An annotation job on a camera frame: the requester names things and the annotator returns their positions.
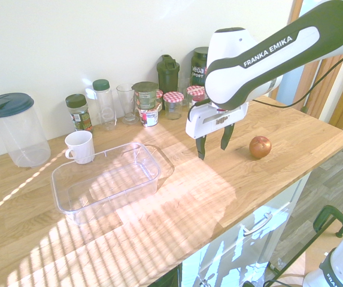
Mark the red apple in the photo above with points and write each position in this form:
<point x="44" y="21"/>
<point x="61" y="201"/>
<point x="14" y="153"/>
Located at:
<point x="260" y="147"/>

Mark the clear plastic rectangular container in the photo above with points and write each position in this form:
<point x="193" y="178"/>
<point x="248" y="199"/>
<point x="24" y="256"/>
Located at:
<point x="105" y="185"/>

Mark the spice jar with dark lid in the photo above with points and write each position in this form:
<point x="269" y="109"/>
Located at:
<point x="80" y="115"/>

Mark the white yogurt cup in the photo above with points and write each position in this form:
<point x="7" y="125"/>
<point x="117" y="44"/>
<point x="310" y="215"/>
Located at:
<point x="148" y="117"/>

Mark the tall clear drinking glass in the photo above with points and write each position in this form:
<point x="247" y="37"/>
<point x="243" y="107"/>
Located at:
<point x="127" y="98"/>

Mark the clear bottle with green cap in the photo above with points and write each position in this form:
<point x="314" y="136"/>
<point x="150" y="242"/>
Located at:
<point x="104" y="101"/>

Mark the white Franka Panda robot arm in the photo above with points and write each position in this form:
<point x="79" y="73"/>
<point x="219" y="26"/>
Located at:
<point x="264" y="59"/>

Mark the black shaker bottle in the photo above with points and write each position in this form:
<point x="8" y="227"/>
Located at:
<point x="167" y="74"/>

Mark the white kitchen cabinet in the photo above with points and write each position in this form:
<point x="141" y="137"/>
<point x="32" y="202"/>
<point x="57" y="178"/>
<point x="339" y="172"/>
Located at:
<point x="234" y="248"/>

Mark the dark protein powder tub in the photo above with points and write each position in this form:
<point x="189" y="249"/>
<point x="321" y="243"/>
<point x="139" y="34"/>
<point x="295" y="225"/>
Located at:
<point x="199" y="61"/>

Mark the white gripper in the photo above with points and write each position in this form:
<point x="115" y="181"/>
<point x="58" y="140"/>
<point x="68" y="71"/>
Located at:
<point x="210" y="122"/>

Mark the silver cabinet knob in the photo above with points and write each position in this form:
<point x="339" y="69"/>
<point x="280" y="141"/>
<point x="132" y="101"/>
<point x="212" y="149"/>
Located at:
<point x="203" y="281"/>

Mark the clear canister with blue lid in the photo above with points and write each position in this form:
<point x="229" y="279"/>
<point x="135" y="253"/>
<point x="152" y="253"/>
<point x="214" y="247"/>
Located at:
<point x="18" y="128"/>

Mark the white ceramic mug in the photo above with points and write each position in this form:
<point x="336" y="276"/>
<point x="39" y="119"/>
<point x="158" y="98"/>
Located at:
<point x="81" y="146"/>

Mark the dark green clamp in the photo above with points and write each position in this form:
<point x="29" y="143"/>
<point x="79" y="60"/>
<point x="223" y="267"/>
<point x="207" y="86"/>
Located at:
<point x="328" y="213"/>

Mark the jam jar red checked lid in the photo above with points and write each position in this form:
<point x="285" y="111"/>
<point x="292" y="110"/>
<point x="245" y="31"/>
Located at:
<point x="173" y="104"/>
<point x="195" y="93"/>
<point x="160" y="97"/>

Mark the green plastic yogurt cup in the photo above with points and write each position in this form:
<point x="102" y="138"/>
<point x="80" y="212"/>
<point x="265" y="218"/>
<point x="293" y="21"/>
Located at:
<point x="145" y="95"/>

